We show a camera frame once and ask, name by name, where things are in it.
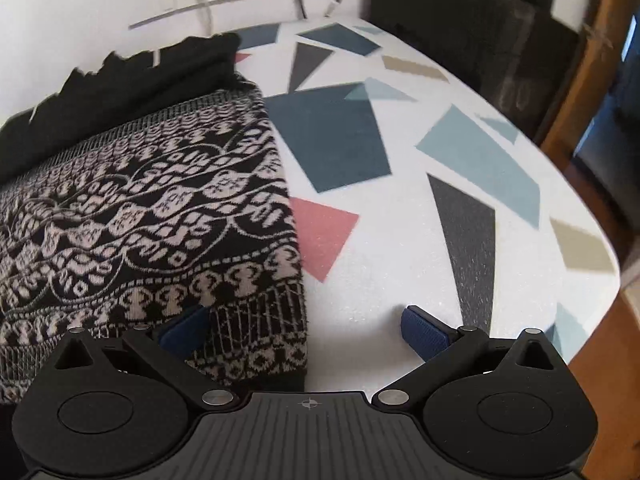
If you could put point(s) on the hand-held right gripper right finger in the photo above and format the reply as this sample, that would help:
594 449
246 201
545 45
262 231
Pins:
425 330

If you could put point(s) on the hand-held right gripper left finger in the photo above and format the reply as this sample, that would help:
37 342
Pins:
182 332

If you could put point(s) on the black white patterned knit sweater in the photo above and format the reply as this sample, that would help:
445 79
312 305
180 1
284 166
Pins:
150 200

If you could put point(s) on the wooden cabinet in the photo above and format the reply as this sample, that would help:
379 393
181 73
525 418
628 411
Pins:
575 105

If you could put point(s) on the black mesh chair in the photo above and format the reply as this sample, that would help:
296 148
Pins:
475 35

